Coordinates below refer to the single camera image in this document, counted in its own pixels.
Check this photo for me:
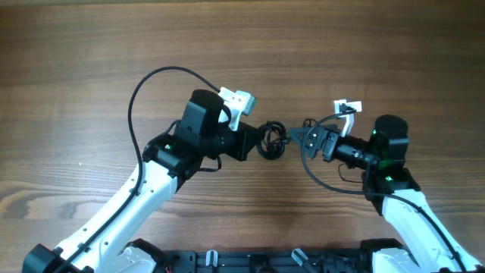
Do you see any black cable bundle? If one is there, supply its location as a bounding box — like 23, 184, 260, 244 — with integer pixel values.
255, 118, 318, 161

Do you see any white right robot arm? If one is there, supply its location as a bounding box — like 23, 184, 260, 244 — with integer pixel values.
289, 115, 484, 272

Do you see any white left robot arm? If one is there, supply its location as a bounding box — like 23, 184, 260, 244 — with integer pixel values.
22, 88, 257, 272

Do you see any black right camera cable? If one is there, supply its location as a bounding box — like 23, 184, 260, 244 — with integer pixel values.
301, 108, 469, 273

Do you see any black camera cable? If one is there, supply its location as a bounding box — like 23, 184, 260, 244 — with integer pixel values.
301, 108, 469, 273
52, 66, 221, 273

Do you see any black left camera cable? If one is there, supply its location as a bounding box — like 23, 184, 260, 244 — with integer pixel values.
52, 66, 221, 273

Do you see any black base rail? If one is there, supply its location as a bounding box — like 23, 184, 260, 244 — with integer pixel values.
163, 249, 366, 273

